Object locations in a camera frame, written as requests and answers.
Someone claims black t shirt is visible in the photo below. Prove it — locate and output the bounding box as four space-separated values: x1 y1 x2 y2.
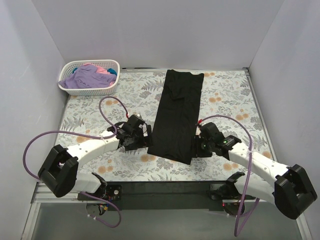
147 69 204 165

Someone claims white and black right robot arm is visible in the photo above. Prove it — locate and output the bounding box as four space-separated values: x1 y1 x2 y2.
193 122 318 220

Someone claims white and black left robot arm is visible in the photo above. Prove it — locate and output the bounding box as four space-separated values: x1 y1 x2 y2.
37 114 152 200

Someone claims floral patterned table mat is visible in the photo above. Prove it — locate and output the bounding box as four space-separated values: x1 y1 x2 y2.
56 70 273 182

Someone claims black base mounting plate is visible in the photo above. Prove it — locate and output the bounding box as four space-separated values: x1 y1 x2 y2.
76 181 251 212

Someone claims blue garment in basket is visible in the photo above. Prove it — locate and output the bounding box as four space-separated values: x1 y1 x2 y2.
107 68 118 76

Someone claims white plastic laundry basket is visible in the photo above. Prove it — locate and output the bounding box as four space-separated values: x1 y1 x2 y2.
57 59 120 96

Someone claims pink garment in basket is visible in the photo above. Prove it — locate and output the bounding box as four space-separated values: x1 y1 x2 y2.
84 63 110 75

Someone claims purple t shirt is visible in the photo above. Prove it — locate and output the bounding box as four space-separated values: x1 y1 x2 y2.
58 64 118 89

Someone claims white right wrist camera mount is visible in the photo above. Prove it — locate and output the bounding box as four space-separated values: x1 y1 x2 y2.
195 123 202 136

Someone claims aluminium frame rail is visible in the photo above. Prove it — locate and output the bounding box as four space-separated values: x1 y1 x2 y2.
31 183 84 204

